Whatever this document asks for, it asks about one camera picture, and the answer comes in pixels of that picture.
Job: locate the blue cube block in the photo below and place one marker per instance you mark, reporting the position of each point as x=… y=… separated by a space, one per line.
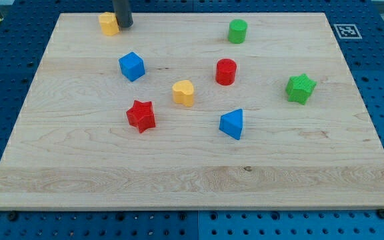
x=132 y=66

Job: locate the light wooden board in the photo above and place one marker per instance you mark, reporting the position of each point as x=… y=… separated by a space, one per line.
x=73 y=149

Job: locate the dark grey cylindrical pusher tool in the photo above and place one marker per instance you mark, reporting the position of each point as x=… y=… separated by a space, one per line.
x=123 y=14

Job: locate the blue triangle block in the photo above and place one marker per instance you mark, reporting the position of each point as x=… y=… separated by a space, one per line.
x=232 y=123

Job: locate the green cylinder block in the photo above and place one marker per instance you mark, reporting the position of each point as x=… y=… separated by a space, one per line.
x=237 y=31

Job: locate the red star block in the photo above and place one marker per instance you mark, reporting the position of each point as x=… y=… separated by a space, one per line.
x=141 y=115

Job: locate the red cylinder block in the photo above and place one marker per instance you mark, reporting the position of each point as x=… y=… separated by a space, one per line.
x=225 y=71

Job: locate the yellow heart block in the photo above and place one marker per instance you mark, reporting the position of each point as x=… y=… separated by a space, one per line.
x=183 y=93

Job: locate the white fiducial marker tag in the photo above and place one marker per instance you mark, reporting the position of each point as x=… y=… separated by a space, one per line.
x=347 y=31

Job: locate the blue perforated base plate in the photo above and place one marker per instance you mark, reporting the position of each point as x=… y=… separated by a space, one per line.
x=24 y=34

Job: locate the green star block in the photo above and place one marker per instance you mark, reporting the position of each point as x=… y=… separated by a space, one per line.
x=300 y=88

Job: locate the yellow hexagon block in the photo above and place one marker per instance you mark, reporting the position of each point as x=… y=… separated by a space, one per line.
x=108 y=23

